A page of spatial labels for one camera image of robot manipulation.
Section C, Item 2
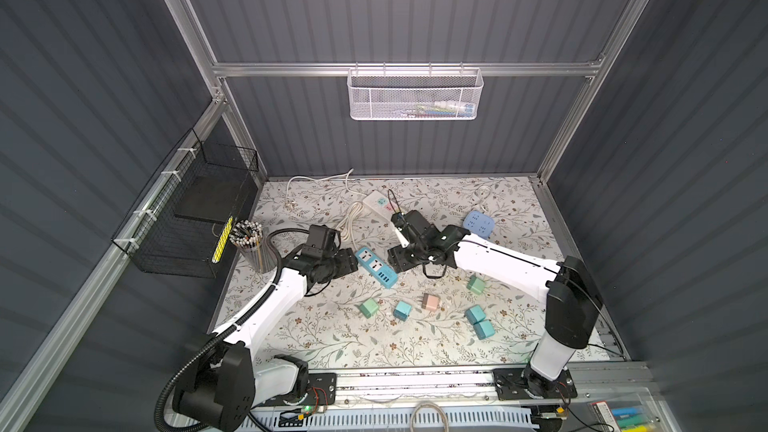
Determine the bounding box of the pencil cup holder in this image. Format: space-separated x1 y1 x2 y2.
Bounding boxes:
229 220 275 275

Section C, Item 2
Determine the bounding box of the white cable of white strip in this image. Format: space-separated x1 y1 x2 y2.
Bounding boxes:
284 169 367 205

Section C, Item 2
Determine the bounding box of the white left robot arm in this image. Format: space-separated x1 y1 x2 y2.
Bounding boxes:
153 225 358 431

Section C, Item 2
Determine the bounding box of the green plug adapter right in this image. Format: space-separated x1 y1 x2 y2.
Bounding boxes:
467 275 487 295

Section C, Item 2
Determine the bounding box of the teal adapter front lower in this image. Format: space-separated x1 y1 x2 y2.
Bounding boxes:
473 320 496 340

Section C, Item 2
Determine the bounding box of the pink plug adapter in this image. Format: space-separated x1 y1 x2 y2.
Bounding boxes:
421 293 440 312

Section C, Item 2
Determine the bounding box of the teal plug adapter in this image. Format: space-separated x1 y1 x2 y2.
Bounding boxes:
393 301 413 321

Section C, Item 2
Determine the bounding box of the teal power strip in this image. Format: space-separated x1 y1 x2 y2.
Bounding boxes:
355 247 398 289

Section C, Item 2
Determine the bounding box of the black wire mesh basket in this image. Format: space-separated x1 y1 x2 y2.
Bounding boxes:
112 130 260 279

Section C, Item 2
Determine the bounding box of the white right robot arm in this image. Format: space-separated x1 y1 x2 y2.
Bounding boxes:
387 210 603 399

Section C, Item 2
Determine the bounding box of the blue square power socket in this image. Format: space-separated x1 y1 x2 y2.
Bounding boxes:
463 210 495 240

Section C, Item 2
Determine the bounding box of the clear box of markers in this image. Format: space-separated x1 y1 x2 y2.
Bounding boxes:
589 394 668 431

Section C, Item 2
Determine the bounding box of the white wire mesh basket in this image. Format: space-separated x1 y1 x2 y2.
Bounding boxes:
346 67 484 121

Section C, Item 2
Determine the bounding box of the coiled white cable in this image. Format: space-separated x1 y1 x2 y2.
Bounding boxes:
335 200 367 250

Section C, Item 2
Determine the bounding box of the white multicolour power strip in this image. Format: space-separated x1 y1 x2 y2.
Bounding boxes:
363 190 395 222

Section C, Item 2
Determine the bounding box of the light green plug adapter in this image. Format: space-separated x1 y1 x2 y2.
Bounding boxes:
358 298 380 319

